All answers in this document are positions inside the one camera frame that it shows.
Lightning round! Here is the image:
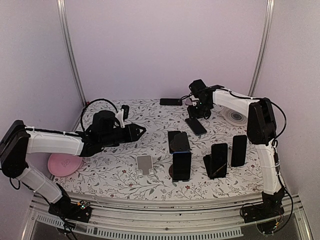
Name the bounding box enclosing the aluminium frame post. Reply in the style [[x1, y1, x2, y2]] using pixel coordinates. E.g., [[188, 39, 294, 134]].
[[56, 0, 87, 106], [248, 0, 275, 97]]

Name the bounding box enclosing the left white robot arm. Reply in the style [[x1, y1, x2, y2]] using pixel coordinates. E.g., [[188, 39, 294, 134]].
[[0, 110, 147, 217]]

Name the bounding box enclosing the black folding phone stand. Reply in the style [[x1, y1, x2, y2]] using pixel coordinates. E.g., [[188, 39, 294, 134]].
[[203, 154, 228, 180]]

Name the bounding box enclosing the left black braided cable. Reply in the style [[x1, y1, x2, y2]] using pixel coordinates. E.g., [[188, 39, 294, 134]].
[[80, 97, 120, 133]]

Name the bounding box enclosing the pink bowl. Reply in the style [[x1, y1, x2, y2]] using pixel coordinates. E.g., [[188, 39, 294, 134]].
[[47, 153, 83, 177]]

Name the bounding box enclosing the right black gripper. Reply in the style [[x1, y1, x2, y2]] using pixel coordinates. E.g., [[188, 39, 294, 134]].
[[187, 100, 211, 121]]

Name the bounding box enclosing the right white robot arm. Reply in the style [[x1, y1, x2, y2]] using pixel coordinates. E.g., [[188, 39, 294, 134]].
[[187, 79, 282, 196]]

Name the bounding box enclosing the right aluminium frame post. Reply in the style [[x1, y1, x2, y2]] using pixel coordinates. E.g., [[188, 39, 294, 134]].
[[248, 0, 275, 97]]

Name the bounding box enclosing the front aluminium rail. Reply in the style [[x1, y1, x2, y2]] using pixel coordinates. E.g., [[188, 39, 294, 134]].
[[23, 194, 311, 240]]

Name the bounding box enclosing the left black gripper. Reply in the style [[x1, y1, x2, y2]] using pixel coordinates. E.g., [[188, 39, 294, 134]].
[[100, 123, 147, 148]]

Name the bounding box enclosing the purple phone at back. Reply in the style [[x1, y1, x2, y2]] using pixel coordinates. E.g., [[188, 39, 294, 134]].
[[184, 98, 193, 106]]

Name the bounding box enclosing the floral table mat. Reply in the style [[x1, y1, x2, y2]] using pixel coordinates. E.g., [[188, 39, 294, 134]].
[[54, 99, 263, 201]]

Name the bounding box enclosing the blue phone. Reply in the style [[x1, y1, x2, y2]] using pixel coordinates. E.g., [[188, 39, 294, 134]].
[[168, 131, 182, 154]]

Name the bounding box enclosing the silver phone stand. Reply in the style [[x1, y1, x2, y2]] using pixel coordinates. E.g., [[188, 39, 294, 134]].
[[136, 155, 154, 177]]

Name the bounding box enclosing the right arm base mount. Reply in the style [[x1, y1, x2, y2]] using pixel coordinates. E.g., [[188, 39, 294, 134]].
[[239, 189, 285, 223]]

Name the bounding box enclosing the white patterned plate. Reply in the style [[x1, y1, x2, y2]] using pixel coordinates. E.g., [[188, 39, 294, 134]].
[[220, 107, 248, 127]]

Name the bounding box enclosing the black phone front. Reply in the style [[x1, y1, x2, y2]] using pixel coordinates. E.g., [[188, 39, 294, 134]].
[[210, 143, 228, 179]]

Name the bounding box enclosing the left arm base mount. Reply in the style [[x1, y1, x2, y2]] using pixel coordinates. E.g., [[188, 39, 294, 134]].
[[48, 183, 93, 223]]

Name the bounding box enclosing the black stand wooden base front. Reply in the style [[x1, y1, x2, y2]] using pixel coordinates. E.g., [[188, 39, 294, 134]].
[[168, 165, 191, 182]]

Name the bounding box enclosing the left aluminium frame post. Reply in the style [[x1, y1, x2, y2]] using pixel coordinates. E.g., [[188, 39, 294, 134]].
[[56, 0, 87, 106]]

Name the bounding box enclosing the black phone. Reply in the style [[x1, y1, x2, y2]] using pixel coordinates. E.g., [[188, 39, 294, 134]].
[[210, 143, 228, 179], [230, 135, 248, 167], [159, 98, 182, 106], [172, 151, 192, 182]]

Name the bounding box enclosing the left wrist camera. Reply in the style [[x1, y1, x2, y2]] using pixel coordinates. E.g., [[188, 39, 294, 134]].
[[115, 105, 130, 128]]

